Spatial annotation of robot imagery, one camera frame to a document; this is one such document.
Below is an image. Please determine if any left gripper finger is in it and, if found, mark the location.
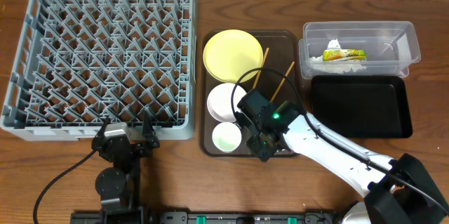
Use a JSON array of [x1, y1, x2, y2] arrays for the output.
[[142, 113, 160, 148], [94, 117, 110, 140]]

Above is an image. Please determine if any small white cup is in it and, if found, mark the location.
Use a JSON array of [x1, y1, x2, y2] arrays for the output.
[[212, 122, 242, 153]]

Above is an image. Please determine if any white bowl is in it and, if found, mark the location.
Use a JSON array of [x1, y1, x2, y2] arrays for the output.
[[206, 83, 236, 122]]

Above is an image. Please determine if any green snack wrapper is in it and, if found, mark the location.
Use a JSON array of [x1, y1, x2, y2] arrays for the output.
[[323, 49, 366, 61]]

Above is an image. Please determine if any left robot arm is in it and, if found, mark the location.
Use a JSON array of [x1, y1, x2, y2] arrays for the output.
[[91, 115, 160, 224]]

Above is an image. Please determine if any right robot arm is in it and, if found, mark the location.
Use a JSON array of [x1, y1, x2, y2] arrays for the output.
[[232, 98, 448, 223]]

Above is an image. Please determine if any grey plastic dishwasher rack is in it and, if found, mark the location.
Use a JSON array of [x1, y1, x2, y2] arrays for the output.
[[1, 0, 197, 141]]

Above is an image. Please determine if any black food waste tray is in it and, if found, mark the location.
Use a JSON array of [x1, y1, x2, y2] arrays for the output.
[[311, 76, 413, 138]]

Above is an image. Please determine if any clear plastic waste bin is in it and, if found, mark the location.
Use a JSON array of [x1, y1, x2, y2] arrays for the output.
[[298, 21, 422, 79]]

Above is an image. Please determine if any left wooden chopstick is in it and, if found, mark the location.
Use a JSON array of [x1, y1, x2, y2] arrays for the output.
[[251, 47, 270, 90]]

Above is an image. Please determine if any wooden chopstick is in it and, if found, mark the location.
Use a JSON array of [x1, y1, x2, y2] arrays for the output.
[[270, 61, 295, 103], [251, 47, 270, 90]]

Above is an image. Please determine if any right wooden chopstick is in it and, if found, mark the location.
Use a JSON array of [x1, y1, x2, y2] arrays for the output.
[[270, 61, 295, 103]]

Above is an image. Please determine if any brown serving tray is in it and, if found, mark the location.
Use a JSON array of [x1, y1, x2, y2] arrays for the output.
[[199, 30, 300, 157]]

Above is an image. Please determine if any yellow plate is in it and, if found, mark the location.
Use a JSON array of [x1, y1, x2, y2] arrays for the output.
[[203, 29, 264, 83]]

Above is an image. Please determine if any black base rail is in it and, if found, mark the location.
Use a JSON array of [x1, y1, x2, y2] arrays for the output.
[[69, 211, 336, 224]]

